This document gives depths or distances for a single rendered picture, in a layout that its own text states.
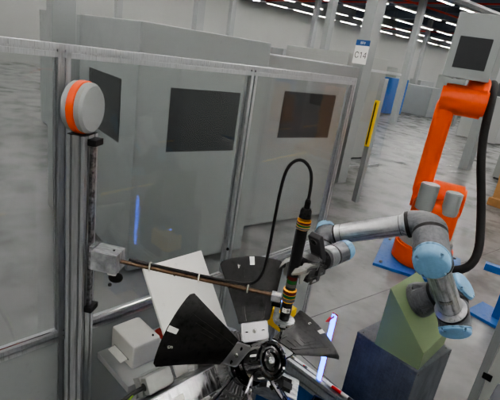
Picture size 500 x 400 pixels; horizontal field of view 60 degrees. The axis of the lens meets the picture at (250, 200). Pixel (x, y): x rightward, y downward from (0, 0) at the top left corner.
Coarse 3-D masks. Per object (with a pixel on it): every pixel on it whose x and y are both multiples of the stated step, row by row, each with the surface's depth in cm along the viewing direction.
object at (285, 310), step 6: (306, 198) 127; (306, 204) 127; (300, 210) 128; (306, 210) 127; (300, 216) 128; (306, 216) 127; (282, 306) 139; (288, 306) 138; (282, 312) 139; (288, 312) 138; (282, 318) 140; (288, 318) 140
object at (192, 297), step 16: (192, 304) 124; (176, 320) 122; (192, 320) 124; (208, 320) 126; (176, 336) 122; (192, 336) 124; (208, 336) 127; (224, 336) 129; (160, 352) 121; (176, 352) 124; (192, 352) 126; (208, 352) 129; (224, 352) 131
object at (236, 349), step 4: (236, 344) 132; (240, 344) 133; (244, 344) 133; (236, 348) 133; (244, 348) 134; (248, 348) 134; (232, 352) 133; (236, 352) 133; (240, 352) 134; (244, 352) 135; (228, 356) 133; (232, 356) 134; (240, 356) 135; (224, 360) 133; (228, 360) 134; (236, 360) 135; (240, 360) 135; (228, 364) 134; (232, 364) 135; (236, 364) 136
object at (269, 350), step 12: (252, 348) 135; (264, 348) 134; (276, 348) 137; (252, 360) 132; (264, 360) 132; (276, 360) 136; (240, 372) 137; (252, 372) 132; (264, 372) 130; (276, 372) 134; (240, 384) 138; (252, 384) 139
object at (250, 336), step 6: (246, 324) 143; (252, 324) 143; (258, 324) 142; (264, 324) 142; (246, 330) 142; (258, 330) 141; (264, 330) 141; (246, 336) 141; (252, 336) 141; (258, 336) 141; (264, 336) 140; (246, 342) 140
